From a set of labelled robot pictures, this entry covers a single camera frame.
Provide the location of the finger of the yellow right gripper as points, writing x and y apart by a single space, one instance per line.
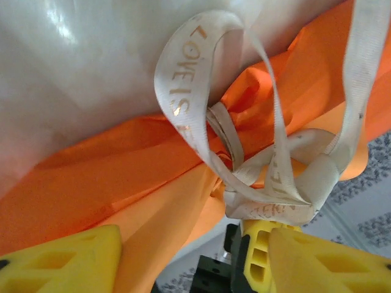
255 235

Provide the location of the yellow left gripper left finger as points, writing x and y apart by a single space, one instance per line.
91 268

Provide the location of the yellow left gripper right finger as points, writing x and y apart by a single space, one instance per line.
305 268

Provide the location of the orange wrapping paper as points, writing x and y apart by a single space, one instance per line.
91 171

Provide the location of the cream printed ribbon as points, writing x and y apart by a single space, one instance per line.
180 91

